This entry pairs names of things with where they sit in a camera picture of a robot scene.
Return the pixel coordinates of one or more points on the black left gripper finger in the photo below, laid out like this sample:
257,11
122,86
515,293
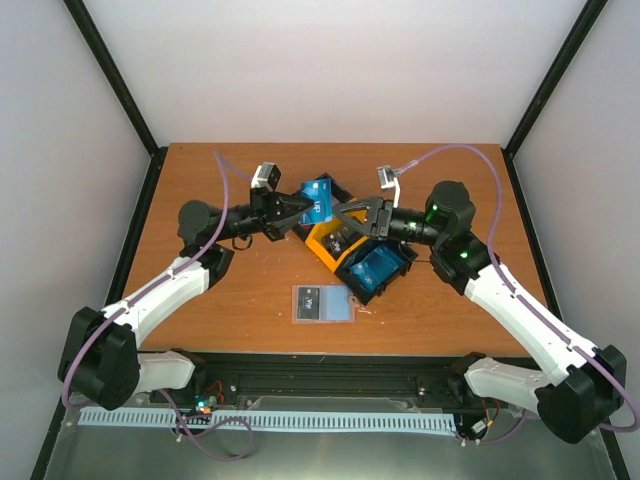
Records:
288,202
285,220

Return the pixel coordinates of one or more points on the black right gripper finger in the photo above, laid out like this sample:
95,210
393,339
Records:
356,221
367,205

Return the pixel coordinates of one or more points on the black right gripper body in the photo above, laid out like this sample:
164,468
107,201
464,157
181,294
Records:
383,222

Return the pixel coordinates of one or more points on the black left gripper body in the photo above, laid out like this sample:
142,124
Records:
261,212

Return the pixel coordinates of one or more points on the blue credit card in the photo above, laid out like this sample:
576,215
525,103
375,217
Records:
319,192

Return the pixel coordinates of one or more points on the yellow card bin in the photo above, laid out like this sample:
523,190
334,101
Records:
314,234

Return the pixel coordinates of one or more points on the black credit card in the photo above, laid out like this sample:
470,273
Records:
307,303

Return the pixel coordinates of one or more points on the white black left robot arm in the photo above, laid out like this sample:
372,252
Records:
101,359

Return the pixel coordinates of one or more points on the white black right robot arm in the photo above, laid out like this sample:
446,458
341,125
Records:
575,386

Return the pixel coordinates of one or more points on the black card stack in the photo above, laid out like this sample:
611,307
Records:
338,241

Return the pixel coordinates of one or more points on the blue card stack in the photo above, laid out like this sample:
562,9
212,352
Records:
376,267

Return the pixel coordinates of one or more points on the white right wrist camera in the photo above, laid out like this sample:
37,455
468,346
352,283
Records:
389,180

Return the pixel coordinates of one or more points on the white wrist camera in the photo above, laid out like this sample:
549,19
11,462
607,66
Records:
389,180
267,175

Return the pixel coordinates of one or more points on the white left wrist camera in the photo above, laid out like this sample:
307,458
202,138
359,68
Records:
267,175

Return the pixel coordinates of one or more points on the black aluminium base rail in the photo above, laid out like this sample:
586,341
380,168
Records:
426,382

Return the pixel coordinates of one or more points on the left electronics board with wires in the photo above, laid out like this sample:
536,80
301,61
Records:
211,399

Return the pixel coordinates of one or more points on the light blue slotted cable duct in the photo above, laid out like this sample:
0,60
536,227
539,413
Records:
277,421

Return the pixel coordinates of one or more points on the right connector with wires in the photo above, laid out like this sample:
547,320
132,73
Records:
491,408

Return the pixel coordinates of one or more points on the black left frame post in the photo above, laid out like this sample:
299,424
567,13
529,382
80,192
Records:
101,53

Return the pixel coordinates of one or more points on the black frame post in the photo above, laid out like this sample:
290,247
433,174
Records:
101,53
578,33

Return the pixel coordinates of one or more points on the black right frame post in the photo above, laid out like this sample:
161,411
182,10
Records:
578,33

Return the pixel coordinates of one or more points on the metal base plate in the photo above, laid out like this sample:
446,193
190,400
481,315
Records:
108,452

